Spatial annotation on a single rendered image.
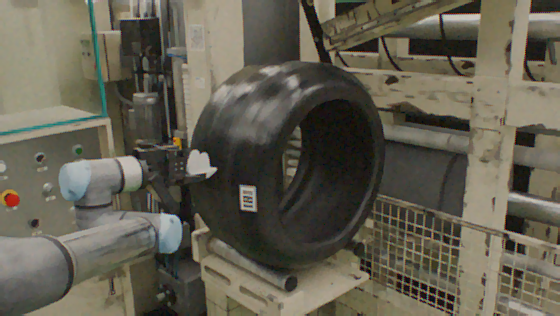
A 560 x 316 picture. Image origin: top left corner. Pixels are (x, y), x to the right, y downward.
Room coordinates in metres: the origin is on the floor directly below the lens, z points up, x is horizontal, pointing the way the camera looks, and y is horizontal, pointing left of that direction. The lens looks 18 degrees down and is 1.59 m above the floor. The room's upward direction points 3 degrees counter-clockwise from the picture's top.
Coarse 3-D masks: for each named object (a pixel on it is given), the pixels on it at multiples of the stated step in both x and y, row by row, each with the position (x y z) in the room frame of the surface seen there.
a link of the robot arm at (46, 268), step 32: (128, 224) 0.83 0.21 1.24; (160, 224) 0.90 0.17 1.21; (0, 256) 0.57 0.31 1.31; (32, 256) 0.59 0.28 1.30; (64, 256) 0.63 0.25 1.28; (96, 256) 0.70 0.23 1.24; (128, 256) 0.79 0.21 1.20; (0, 288) 0.55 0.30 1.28; (32, 288) 0.57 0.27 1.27; (64, 288) 0.61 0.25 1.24
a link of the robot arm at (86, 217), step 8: (112, 200) 1.00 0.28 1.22; (80, 208) 0.95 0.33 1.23; (88, 208) 0.94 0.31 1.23; (96, 208) 0.95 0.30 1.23; (104, 208) 0.96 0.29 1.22; (112, 208) 0.98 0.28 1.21; (80, 216) 0.95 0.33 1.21; (88, 216) 0.94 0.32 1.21; (96, 216) 0.95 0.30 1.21; (104, 216) 0.95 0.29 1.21; (112, 216) 0.94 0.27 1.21; (80, 224) 0.95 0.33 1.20; (88, 224) 0.94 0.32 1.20; (96, 224) 0.94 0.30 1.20; (104, 224) 0.93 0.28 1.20
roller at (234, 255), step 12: (216, 240) 1.43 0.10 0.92; (216, 252) 1.41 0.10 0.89; (228, 252) 1.36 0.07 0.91; (240, 252) 1.34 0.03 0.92; (240, 264) 1.32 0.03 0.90; (252, 264) 1.28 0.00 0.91; (264, 264) 1.26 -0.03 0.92; (264, 276) 1.24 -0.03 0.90; (276, 276) 1.21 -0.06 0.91; (288, 276) 1.19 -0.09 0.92; (288, 288) 1.18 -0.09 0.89
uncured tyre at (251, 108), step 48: (240, 96) 1.26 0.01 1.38; (288, 96) 1.21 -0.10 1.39; (336, 96) 1.28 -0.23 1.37; (192, 144) 1.29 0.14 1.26; (240, 144) 1.16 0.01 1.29; (336, 144) 1.60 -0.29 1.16; (384, 144) 1.43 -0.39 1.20; (192, 192) 1.28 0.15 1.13; (288, 192) 1.57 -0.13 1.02; (336, 192) 1.53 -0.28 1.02; (240, 240) 1.17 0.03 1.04; (288, 240) 1.17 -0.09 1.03; (336, 240) 1.29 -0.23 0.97
